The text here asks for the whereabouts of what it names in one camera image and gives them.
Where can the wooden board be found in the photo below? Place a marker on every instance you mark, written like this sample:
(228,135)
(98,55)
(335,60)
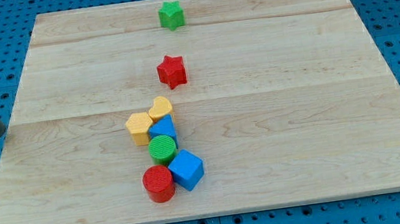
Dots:
(287,102)

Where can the red star block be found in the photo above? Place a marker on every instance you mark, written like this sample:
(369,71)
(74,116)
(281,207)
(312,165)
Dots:
(172,71)

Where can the blue triangle block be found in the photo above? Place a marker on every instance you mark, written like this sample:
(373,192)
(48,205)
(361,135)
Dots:
(164,126)

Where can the green cylinder block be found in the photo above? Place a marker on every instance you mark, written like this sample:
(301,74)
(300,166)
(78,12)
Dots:
(162,150)

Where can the yellow hexagon block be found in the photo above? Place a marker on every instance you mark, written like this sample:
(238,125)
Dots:
(138,125)

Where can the blue cube block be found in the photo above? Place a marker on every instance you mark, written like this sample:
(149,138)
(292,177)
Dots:
(187,169)

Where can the green star block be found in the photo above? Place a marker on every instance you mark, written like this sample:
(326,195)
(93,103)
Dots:
(171,15)

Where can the yellow heart block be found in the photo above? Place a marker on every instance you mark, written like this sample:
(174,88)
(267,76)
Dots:
(161,107)

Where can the red cylinder block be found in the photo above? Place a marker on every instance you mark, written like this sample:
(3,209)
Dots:
(159,184)

